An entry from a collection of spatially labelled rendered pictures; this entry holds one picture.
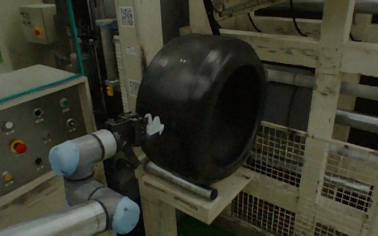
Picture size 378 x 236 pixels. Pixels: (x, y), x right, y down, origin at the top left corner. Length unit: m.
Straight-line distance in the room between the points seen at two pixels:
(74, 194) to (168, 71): 0.47
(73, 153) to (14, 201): 0.68
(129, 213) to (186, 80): 0.44
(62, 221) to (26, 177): 0.80
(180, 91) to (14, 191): 0.82
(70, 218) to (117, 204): 0.11
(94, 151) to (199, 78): 0.39
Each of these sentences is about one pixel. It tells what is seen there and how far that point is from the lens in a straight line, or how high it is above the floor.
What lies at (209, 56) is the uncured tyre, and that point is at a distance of 1.01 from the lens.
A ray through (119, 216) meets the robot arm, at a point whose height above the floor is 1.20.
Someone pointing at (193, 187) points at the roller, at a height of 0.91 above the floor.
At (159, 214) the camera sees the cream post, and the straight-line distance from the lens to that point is 1.65.
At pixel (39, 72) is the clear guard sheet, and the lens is 1.33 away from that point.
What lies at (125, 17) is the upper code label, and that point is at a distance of 1.28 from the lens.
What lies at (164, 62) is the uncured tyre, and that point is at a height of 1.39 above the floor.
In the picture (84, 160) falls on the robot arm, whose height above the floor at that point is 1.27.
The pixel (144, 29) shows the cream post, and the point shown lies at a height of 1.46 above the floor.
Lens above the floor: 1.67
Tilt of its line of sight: 25 degrees down
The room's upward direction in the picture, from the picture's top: 3 degrees counter-clockwise
